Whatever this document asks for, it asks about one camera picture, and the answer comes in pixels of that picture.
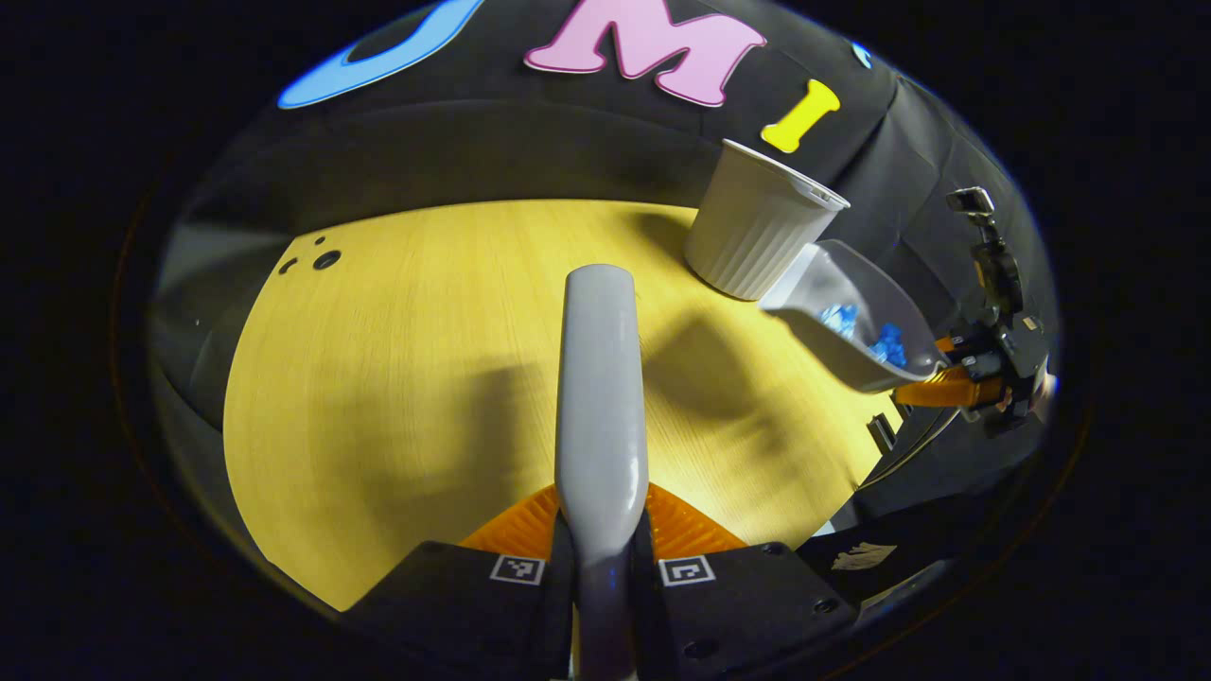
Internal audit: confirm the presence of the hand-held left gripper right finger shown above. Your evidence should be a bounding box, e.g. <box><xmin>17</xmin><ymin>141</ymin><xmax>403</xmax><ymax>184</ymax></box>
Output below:
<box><xmin>631</xmin><ymin>480</ymin><xmax>860</xmax><ymax>681</ymax></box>

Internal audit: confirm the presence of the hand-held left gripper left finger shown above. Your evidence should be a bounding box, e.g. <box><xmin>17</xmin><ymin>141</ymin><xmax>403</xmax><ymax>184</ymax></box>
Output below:
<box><xmin>345</xmin><ymin>482</ymin><xmax>575</xmax><ymax>681</ymax></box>

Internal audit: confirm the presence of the grey plastic dustpan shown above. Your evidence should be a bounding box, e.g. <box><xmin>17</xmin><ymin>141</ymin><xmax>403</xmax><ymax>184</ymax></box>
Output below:
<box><xmin>759</xmin><ymin>238</ymin><xmax>951</xmax><ymax>395</ymax></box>

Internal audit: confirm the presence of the white ribbed garbage bin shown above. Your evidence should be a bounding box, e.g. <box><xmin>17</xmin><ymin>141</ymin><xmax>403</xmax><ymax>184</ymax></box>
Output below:
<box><xmin>683</xmin><ymin>138</ymin><xmax>851</xmax><ymax>303</ymax></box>

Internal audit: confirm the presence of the small grey broom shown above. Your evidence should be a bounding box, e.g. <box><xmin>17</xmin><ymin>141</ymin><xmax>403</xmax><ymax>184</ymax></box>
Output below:
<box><xmin>554</xmin><ymin>264</ymin><xmax>652</xmax><ymax>681</ymax></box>

